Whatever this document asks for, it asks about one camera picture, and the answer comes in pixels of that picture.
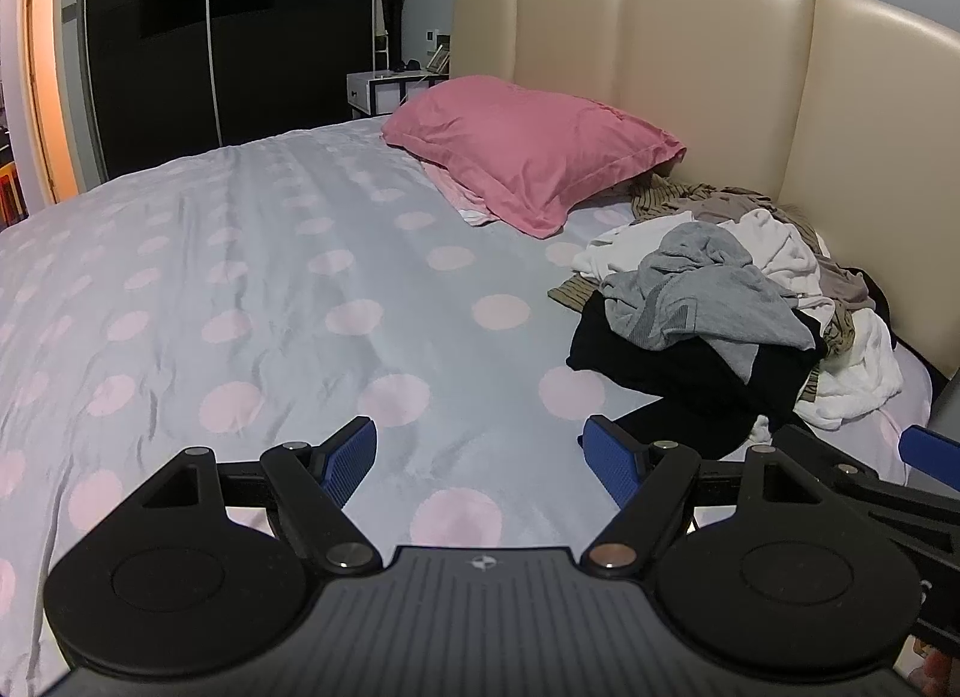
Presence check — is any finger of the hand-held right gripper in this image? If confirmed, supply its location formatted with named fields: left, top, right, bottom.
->
left=904, top=425, right=960, bottom=477
left=776, top=425, right=960, bottom=570

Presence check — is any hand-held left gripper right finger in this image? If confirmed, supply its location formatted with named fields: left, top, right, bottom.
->
left=581, top=415, right=837, bottom=579

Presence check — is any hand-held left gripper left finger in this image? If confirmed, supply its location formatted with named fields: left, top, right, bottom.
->
left=139, top=417, right=382, bottom=576

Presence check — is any black and grey shirt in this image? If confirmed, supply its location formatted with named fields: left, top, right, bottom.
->
left=566, top=220, right=830, bottom=462

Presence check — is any white garment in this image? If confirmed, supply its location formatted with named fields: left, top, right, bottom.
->
left=791, top=307, right=905, bottom=434

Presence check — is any taupe garment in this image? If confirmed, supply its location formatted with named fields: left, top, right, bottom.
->
left=675, top=183, right=893, bottom=319

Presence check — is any bed with polka-dot sheet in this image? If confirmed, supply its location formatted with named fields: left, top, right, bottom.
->
left=0, top=115, right=938, bottom=697

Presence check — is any cream white shirt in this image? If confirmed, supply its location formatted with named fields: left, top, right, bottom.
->
left=574, top=208, right=837, bottom=315

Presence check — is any olive striped garment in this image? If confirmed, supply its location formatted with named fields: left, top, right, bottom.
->
left=628, top=175, right=725, bottom=227

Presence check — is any light pink pillow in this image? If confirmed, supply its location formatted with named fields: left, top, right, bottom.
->
left=424, top=160, right=502, bottom=228

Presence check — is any white nightstand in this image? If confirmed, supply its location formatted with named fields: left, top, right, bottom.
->
left=346, top=70, right=451, bottom=119

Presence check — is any beige padded headboard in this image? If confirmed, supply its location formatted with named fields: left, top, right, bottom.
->
left=450, top=0, right=960, bottom=379

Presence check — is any black wardrobe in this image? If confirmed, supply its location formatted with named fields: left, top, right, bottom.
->
left=79, top=0, right=406, bottom=184

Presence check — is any bookshelf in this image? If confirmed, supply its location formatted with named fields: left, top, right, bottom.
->
left=0, top=67, right=31, bottom=233

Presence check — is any orange lit door frame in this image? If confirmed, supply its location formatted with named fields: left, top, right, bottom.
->
left=19, top=0, right=85, bottom=207

